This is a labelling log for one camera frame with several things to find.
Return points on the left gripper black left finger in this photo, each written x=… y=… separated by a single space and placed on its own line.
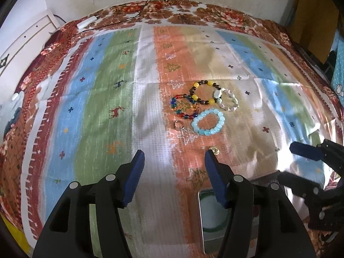
x=113 y=192

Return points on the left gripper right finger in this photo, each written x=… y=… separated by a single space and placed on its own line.
x=235 y=193

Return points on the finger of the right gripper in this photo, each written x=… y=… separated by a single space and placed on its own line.
x=314 y=153
x=299 y=186

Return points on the blue dotted fabric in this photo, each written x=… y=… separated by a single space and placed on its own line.
x=338 y=77

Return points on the striped patterned cloth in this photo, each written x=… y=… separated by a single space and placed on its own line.
x=107 y=112

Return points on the yellow hanging cloth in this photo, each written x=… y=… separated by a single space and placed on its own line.
x=314 y=26

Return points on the white wooden headboard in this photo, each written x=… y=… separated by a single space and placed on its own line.
x=20 y=54

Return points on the floral red bedspread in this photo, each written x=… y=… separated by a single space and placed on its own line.
x=188 y=12

